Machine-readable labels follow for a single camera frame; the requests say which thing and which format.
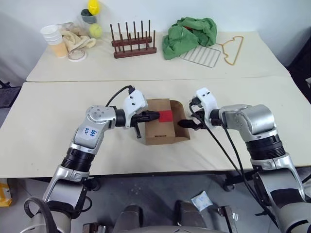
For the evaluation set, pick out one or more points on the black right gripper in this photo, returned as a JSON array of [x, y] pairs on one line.
[[199, 119]]

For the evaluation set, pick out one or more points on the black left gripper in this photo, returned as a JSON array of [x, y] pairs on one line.
[[138, 117]]

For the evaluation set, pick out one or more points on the cardboard box with red tape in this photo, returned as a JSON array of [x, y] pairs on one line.
[[160, 131]]

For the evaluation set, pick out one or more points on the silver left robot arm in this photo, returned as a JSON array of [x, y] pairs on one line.
[[97, 116]]

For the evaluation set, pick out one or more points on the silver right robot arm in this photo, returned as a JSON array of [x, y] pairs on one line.
[[257, 121]]

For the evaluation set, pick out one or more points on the dark wooden peg rack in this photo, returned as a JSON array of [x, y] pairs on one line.
[[134, 52]]

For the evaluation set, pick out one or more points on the black table leg with caster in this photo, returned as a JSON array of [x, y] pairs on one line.
[[229, 185], [96, 184]]

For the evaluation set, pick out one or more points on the small white sachet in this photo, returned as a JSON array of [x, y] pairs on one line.
[[201, 201]]

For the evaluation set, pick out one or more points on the crumpled green cloth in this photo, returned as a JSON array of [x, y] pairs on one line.
[[182, 38]]

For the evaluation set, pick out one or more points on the dark grey rounded shape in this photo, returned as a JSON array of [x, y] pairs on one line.
[[188, 213], [131, 214]]

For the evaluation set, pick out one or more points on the white tape roll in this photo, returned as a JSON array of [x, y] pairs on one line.
[[69, 57]]

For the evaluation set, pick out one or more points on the yellow-green tennis ball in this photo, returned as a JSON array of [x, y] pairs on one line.
[[95, 30]]

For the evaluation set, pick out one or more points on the grey robot torso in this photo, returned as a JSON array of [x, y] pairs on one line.
[[158, 229]]

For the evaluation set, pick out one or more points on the beige crumpled towel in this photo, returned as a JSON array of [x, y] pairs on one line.
[[74, 37]]

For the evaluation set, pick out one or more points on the beige paper cup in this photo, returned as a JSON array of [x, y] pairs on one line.
[[59, 49]]

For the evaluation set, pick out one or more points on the clear plastic tube container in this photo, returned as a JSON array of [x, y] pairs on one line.
[[86, 20]]

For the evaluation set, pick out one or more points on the black furniture piece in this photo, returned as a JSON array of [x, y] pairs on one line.
[[302, 72]]

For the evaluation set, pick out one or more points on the yellow ball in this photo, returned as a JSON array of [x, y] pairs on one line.
[[94, 6]]

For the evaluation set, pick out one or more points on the stack of white paper cups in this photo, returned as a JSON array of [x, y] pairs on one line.
[[51, 34]]

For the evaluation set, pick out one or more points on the dark grey floor mat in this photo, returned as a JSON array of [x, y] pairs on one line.
[[8, 97]]

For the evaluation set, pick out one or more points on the black stand leg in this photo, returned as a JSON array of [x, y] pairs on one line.
[[5, 84]]

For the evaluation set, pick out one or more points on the yellow and white bag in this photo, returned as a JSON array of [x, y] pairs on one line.
[[5, 196]]

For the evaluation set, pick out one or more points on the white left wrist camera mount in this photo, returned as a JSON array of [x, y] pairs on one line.
[[133, 102]]

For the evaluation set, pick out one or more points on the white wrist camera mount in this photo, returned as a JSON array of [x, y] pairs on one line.
[[133, 102], [206, 99]]

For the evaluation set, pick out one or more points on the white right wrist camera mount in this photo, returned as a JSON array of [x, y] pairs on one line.
[[206, 99]]

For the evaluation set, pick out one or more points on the dark metal bracket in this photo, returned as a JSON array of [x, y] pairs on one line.
[[227, 214]]

